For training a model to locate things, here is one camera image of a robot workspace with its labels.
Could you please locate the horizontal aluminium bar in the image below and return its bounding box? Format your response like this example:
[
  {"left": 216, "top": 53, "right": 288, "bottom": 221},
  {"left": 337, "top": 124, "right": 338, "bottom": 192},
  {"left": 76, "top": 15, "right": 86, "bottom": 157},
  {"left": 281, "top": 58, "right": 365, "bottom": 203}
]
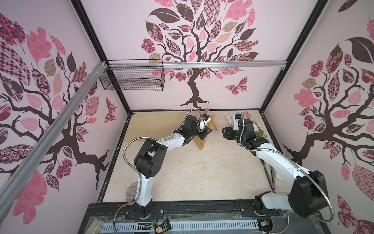
[{"left": 108, "top": 60, "right": 287, "bottom": 69}]

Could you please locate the green leafy vegetable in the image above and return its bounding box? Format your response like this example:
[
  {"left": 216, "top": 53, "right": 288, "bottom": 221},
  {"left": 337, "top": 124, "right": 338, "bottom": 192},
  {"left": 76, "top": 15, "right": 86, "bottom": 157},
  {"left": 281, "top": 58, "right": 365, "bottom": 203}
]
[{"left": 255, "top": 130, "right": 265, "bottom": 137}]

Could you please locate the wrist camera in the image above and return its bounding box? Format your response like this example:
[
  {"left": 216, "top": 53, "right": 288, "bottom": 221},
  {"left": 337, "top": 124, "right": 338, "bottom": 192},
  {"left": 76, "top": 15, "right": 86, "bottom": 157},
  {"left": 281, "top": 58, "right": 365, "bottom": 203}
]
[
  {"left": 233, "top": 113, "right": 243, "bottom": 131},
  {"left": 199, "top": 114, "right": 211, "bottom": 132}
]

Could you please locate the floral rectangular tray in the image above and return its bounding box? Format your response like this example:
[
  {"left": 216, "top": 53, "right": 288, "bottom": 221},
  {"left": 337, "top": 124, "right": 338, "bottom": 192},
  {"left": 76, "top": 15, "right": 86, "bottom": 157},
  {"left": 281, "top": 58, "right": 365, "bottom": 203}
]
[{"left": 226, "top": 111, "right": 260, "bottom": 130}]

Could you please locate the small wooden easel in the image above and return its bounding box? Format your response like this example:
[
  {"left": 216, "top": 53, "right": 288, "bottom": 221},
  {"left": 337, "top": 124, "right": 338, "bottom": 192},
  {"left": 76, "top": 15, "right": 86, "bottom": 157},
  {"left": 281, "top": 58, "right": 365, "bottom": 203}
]
[{"left": 194, "top": 108, "right": 218, "bottom": 151}]

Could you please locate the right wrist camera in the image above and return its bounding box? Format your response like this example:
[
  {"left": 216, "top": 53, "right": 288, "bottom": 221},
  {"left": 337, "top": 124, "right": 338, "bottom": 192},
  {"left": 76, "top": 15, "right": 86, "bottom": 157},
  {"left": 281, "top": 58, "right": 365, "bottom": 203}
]
[{"left": 233, "top": 113, "right": 243, "bottom": 131}]

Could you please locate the metal flexible conduit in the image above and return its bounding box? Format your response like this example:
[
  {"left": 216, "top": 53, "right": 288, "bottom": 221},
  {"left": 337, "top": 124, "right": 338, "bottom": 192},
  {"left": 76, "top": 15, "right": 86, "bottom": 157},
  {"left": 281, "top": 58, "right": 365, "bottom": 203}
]
[
  {"left": 113, "top": 109, "right": 202, "bottom": 234},
  {"left": 239, "top": 110, "right": 336, "bottom": 224}
]

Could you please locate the right metal flexible conduit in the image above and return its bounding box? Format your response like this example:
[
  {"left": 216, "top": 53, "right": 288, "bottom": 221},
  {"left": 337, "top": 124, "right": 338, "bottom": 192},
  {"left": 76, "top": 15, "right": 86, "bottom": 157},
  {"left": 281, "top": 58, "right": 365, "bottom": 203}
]
[{"left": 239, "top": 110, "right": 336, "bottom": 224}]

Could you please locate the left metal flexible conduit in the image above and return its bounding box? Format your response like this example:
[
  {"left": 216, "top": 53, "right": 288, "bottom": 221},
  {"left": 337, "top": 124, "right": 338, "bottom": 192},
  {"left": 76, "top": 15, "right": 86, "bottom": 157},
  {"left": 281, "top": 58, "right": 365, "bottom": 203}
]
[{"left": 113, "top": 109, "right": 202, "bottom": 234}]

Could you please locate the white slotted cable duct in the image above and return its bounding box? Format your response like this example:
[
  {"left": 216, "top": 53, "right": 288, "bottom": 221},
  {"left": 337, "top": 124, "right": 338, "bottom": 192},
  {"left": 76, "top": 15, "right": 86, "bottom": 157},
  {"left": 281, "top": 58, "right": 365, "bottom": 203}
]
[{"left": 116, "top": 219, "right": 259, "bottom": 234}]

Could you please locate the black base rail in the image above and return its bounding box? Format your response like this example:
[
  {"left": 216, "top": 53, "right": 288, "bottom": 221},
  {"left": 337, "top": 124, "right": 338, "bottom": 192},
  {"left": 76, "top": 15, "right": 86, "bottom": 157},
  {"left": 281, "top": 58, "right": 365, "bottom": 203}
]
[{"left": 77, "top": 198, "right": 332, "bottom": 234}]

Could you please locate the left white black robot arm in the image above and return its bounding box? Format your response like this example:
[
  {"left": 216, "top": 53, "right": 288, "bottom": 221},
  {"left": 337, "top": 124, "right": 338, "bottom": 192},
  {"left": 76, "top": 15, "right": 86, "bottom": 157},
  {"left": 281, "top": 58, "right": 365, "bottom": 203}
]
[{"left": 134, "top": 114, "right": 212, "bottom": 219}]

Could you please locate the light wooden canvas board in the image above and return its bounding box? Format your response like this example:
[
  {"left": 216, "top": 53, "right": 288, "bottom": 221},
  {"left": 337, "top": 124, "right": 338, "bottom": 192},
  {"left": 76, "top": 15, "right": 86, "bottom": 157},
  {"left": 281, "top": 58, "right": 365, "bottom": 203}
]
[{"left": 123, "top": 112, "right": 186, "bottom": 143}]

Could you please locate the diagonal aluminium bar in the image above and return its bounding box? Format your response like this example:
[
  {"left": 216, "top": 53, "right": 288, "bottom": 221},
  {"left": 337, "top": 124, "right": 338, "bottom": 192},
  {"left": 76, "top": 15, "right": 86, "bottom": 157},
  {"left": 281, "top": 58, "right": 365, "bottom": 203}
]
[{"left": 1, "top": 61, "right": 107, "bottom": 217}]

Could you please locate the black wire basket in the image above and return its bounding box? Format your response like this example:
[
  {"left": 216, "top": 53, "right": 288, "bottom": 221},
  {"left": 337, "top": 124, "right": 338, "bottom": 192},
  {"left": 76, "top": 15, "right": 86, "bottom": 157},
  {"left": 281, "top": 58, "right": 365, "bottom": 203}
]
[{"left": 100, "top": 58, "right": 166, "bottom": 91}]

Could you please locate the small circuit board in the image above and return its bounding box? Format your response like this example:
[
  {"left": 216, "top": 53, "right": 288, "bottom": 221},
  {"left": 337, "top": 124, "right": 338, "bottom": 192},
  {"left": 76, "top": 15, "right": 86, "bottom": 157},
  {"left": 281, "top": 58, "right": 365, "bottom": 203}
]
[{"left": 154, "top": 218, "right": 172, "bottom": 234}]

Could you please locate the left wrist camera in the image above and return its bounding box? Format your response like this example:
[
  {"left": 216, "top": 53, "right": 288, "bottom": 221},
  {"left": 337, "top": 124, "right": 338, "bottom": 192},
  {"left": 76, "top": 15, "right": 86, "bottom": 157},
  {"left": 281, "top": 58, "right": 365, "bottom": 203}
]
[{"left": 199, "top": 114, "right": 211, "bottom": 132}]

